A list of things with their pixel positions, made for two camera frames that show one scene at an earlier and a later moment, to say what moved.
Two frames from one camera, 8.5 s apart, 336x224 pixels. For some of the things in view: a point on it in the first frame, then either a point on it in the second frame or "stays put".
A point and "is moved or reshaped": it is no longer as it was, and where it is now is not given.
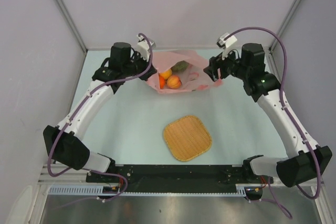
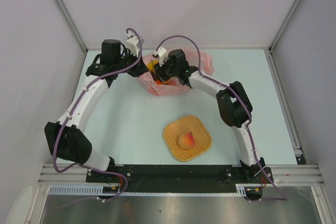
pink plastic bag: x=180 y=71 is moved or reshaped
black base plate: x=175 y=178 stays put
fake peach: x=174 y=82 to x=186 y=140
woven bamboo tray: x=186 y=137 stays put
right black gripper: x=216 y=63 to x=160 y=70
